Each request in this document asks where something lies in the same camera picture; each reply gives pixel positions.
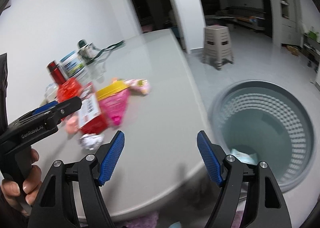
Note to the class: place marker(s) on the green potted plant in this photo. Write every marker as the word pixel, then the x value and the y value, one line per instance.
pixel 312 35

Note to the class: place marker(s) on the cardboard box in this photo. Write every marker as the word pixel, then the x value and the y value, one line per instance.
pixel 293 50

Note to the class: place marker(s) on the pink yellow plastic package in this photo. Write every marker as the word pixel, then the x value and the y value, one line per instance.
pixel 115 104

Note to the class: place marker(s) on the light blue packet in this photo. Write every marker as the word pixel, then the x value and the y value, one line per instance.
pixel 243 156

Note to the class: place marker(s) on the red metal thermos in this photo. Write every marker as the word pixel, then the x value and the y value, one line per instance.
pixel 56 74

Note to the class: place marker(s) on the white tall cabinet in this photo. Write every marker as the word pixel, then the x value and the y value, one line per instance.
pixel 290 25

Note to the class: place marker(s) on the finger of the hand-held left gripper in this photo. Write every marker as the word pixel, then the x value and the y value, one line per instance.
pixel 67 107
pixel 45 107

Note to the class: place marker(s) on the white paper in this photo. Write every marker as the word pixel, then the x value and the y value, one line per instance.
pixel 91 141

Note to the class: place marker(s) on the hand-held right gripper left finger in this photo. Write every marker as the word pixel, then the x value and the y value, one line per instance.
pixel 112 160

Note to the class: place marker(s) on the green capped drinking bottle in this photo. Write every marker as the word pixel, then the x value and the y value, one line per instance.
pixel 86 51

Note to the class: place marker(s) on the beige plastic stool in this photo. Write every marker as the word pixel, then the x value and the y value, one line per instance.
pixel 217 42

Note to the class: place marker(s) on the pink plastic stool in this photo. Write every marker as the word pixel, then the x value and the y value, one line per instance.
pixel 147 29

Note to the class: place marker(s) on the red package with white label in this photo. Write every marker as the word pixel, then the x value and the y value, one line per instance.
pixel 98 120

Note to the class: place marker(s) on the pale pink wrapper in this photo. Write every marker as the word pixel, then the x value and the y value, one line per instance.
pixel 72 124

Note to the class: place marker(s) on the long work bench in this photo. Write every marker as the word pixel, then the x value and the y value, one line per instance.
pixel 240 19

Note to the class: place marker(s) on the white milk powder can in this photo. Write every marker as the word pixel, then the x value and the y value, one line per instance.
pixel 72 65

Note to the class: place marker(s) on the metal storage rack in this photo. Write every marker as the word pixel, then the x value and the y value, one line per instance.
pixel 311 52

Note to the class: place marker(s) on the person's left hand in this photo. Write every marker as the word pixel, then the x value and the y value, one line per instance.
pixel 33 180

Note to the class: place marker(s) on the red plastic bag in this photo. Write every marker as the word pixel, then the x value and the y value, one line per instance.
pixel 68 90

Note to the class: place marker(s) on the grey mesh basket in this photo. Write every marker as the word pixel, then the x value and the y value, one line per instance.
pixel 295 127

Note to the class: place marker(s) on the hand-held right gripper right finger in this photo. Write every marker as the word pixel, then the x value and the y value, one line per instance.
pixel 208 160

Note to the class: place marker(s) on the pink patterned wrapper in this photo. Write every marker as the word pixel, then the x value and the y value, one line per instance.
pixel 141 87

